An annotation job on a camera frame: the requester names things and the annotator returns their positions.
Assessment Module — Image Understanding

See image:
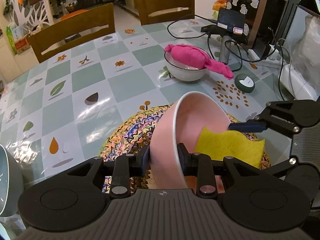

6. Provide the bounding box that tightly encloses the white power strip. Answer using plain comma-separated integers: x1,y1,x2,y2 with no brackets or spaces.
248,43,280,61

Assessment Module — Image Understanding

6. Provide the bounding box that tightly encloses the patterned tablecloth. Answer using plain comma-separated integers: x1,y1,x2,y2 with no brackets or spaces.
1,19,292,186

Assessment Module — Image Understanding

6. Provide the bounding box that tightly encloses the left wooden chair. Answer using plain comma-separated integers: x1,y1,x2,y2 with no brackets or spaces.
28,3,116,63

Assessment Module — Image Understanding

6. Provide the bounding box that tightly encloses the black cable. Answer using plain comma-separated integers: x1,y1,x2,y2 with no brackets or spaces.
166,14,296,100

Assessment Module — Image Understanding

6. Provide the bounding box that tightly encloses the wooden chair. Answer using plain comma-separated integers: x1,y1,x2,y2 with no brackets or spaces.
28,3,116,63
136,0,195,25

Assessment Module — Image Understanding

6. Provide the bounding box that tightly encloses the right wooden chair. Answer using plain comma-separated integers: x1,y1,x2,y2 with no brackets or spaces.
136,0,195,25

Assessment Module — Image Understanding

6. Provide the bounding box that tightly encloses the pink cloth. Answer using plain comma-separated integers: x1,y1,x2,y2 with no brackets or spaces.
164,44,234,80

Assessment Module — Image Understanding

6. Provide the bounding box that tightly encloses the white bowl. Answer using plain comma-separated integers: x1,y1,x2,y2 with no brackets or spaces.
164,52,208,82

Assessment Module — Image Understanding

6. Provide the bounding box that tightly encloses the light blue bowl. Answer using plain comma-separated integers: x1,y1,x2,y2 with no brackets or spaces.
0,145,24,217

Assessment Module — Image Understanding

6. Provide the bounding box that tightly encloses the phone on stand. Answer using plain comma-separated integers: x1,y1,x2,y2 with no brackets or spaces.
201,8,248,64

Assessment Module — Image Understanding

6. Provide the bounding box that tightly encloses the brown cabinet with stickers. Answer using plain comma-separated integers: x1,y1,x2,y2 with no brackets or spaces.
226,0,300,49

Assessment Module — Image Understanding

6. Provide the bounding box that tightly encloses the yellow sponge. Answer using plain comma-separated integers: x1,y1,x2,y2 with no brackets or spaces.
194,127,270,170

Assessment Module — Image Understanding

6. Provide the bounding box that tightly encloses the pink ceramic bowl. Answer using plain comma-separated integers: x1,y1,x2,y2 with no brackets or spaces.
150,91,231,189

